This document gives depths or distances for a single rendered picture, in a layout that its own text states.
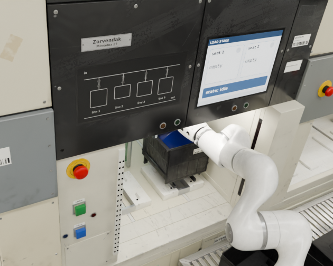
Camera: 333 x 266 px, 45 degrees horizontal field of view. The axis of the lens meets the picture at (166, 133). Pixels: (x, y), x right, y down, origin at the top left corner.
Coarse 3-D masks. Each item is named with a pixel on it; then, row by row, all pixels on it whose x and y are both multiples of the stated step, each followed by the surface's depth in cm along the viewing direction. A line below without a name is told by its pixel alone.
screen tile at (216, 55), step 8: (224, 48) 112; (232, 48) 114; (216, 56) 112; (224, 56) 114; (232, 56) 115; (240, 56) 117; (208, 64) 112; (232, 64) 117; (208, 72) 114; (216, 72) 115; (224, 72) 117; (232, 72) 119; (208, 80) 116; (216, 80) 117; (224, 80) 119
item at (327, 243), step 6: (324, 234) 166; (330, 234) 166; (318, 240) 163; (324, 240) 163; (330, 240) 163; (312, 246) 161; (318, 246) 160; (324, 246) 160; (330, 246) 160; (312, 252) 162; (318, 252) 159; (324, 252) 158; (330, 252) 158; (318, 258) 160; (324, 258) 157; (330, 258) 156; (324, 264) 158; (330, 264) 155
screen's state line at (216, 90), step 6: (258, 78) 127; (264, 78) 129; (228, 84) 121; (234, 84) 123; (240, 84) 124; (246, 84) 126; (252, 84) 127; (258, 84) 129; (264, 84) 130; (204, 90) 117; (210, 90) 118; (216, 90) 120; (222, 90) 121; (228, 90) 123; (234, 90) 124; (204, 96) 118; (210, 96) 120
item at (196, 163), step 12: (144, 144) 173; (156, 144) 163; (192, 144) 161; (144, 156) 176; (156, 156) 166; (168, 156) 157; (180, 156) 161; (192, 156) 165; (204, 156) 169; (156, 168) 168; (168, 168) 160; (180, 168) 165; (192, 168) 169; (204, 168) 173; (168, 180) 165
